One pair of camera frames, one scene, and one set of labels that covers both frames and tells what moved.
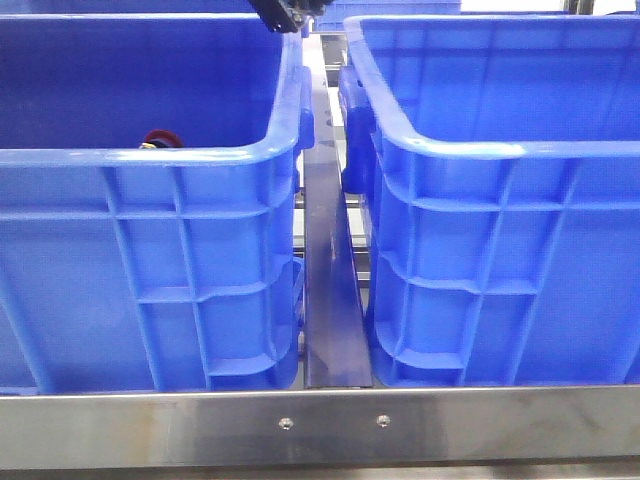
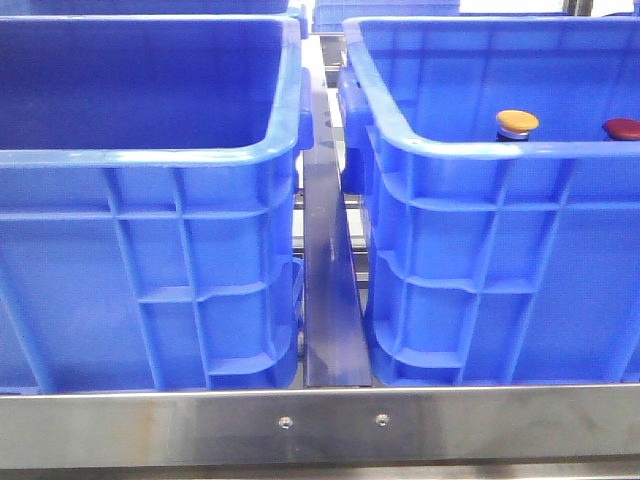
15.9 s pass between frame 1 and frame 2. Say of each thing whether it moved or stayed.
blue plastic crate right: stayed
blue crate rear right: stayed
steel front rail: stayed
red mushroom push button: moved
